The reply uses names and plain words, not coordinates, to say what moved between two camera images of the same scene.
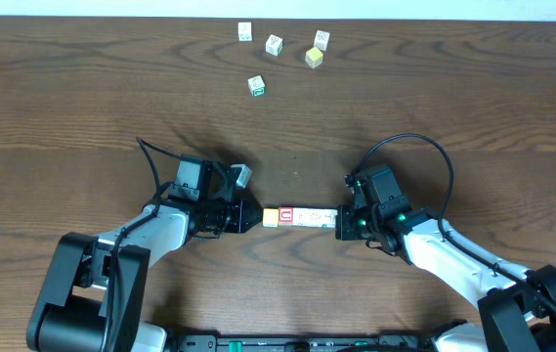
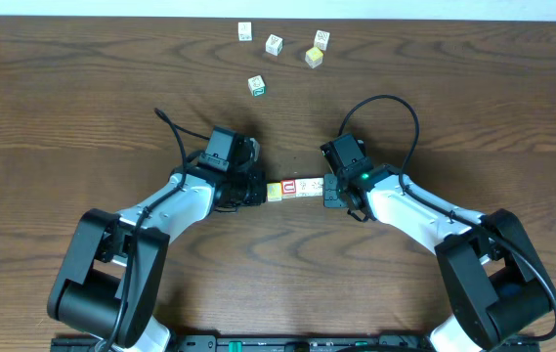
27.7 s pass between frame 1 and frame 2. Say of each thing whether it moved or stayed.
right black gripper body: moved
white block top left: stayed
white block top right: stayed
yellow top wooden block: stayed
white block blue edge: moved
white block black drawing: stayed
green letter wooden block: stayed
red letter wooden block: moved
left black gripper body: moved
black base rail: stayed
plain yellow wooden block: moved
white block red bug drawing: moved
